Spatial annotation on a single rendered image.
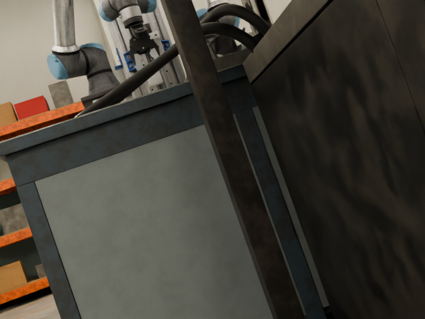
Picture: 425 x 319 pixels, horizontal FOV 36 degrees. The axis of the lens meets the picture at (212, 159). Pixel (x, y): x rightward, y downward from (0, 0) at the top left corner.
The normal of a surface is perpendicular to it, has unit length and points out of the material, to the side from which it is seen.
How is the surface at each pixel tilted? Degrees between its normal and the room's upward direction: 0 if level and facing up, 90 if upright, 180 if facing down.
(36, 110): 90
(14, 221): 90
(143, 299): 90
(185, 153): 90
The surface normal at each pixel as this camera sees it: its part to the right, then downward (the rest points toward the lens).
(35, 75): 0.17, -0.10
